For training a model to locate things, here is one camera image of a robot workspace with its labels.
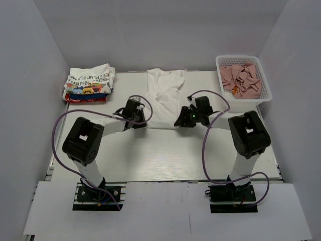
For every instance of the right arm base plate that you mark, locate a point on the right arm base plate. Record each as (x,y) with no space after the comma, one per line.
(228,199)

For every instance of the white perforated plastic basket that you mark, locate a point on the white perforated plastic basket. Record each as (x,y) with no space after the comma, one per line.
(265,95)

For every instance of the aluminium table edge rail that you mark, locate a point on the aluminium table edge rail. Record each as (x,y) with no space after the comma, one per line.
(50,171)

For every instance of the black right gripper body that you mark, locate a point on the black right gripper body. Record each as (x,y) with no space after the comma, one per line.
(192,116)

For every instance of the blue folded t-shirt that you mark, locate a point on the blue folded t-shirt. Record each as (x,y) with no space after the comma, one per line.
(88,96)

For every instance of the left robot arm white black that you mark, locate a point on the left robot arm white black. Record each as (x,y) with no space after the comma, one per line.
(83,140)

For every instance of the plain white t-shirt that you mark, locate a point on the plain white t-shirt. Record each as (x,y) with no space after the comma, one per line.
(163,95)

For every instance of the red patterned folded t-shirt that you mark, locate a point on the red patterned folded t-shirt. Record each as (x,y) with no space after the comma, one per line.
(66,98)

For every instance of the cartoon print folded t-shirt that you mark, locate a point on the cartoon print folded t-shirt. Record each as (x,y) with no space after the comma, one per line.
(90,88)

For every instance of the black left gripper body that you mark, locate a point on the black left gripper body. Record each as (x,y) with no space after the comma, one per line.
(139,117)

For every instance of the pink crumpled t-shirt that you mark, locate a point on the pink crumpled t-shirt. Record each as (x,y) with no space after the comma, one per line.
(241,80)

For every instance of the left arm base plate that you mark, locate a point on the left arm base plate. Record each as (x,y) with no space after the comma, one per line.
(89,199)

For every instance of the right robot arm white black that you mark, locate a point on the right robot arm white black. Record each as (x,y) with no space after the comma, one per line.
(249,136)

